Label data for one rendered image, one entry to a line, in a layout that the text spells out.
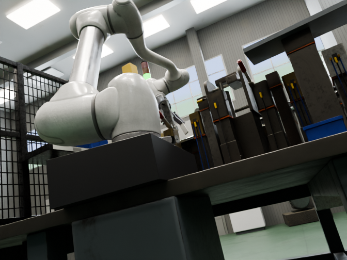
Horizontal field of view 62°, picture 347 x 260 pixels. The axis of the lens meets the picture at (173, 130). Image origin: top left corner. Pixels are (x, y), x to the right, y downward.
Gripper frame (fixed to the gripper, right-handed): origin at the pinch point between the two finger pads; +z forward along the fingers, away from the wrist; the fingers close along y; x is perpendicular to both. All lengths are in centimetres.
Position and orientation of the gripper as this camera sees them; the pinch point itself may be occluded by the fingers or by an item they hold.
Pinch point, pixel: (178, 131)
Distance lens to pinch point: 166.7
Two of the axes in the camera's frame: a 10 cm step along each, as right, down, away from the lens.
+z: 4.7, 7.6, -4.5
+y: 6.4, 0.6, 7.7
